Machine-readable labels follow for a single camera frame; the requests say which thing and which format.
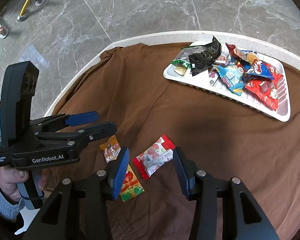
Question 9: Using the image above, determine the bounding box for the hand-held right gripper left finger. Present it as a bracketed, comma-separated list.
[21, 147, 130, 240]

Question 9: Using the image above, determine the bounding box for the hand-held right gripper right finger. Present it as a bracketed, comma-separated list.
[172, 147, 280, 240]

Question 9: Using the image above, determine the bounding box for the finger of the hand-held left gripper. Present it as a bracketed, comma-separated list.
[34, 122, 118, 151]
[29, 111, 100, 132]

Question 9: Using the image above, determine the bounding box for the orange snack packet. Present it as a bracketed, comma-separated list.
[100, 135, 145, 202]

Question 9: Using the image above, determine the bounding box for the red white fruit-print packet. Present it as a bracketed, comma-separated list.
[132, 134, 176, 180]

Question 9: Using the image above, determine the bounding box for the blue panda snack bag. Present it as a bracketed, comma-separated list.
[212, 61, 245, 97]

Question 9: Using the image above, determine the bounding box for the white plastic tray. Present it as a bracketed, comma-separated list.
[163, 41, 291, 122]

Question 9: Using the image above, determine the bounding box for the person's left forearm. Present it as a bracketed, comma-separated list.
[0, 180, 25, 223]

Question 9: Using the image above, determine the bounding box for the person's left hand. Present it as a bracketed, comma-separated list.
[0, 167, 50, 204]

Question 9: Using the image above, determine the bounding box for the brown cloth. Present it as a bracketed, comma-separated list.
[49, 41, 300, 240]

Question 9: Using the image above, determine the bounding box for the silver metal leg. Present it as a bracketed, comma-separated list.
[0, 6, 9, 39]

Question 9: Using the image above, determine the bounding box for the small gold snack packet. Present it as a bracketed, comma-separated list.
[174, 64, 190, 77]

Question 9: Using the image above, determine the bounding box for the white round table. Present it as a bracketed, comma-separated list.
[44, 31, 300, 117]

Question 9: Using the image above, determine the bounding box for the clear green-edged snack packet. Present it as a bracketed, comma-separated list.
[171, 45, 203, 68]

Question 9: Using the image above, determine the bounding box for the black snack packet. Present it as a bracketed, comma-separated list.
[188, 35, 222, 76]

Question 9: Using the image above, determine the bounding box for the red chocolate ball snack bag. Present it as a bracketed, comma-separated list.
[244, 65, 284, 110]

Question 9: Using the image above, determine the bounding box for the blue and red snack packet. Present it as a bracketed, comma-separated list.
[244, 52, 275, 80]

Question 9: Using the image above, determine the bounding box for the dark red snack packet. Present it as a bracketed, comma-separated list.
[225, 43, 248, 63]

